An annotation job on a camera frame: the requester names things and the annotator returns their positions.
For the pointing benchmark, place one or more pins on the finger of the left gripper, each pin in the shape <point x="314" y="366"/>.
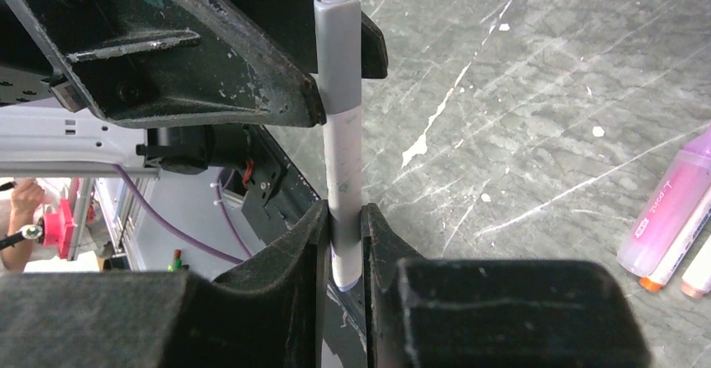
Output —
<point x="307" y="29"/>
<point x="168" y="63"/>

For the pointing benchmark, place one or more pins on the pink background device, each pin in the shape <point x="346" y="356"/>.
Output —
<point x="59" y="229"/>

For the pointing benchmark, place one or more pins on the green capped orange marker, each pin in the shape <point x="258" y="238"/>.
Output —
<point x="672" y="259"/>

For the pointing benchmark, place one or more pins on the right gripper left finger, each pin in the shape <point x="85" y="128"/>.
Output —
<point x="266" y="312"/>

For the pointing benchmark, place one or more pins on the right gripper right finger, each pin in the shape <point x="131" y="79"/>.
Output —
<point x="491" y="313"/>

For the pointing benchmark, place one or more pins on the blue capped white marker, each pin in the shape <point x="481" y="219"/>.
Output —
<point x="696" y="279"/>

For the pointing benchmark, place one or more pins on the purple highlighter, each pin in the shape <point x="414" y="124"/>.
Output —
<point x="673" y="200"/>

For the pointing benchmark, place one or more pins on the grey pen cap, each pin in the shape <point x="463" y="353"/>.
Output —
<point x="338" y="47"/>

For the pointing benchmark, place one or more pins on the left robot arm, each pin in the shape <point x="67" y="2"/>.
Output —
<point x="39" y="137"/>

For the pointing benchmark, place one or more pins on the person hand in background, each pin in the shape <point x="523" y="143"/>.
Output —
<point x="27" y="197"/>

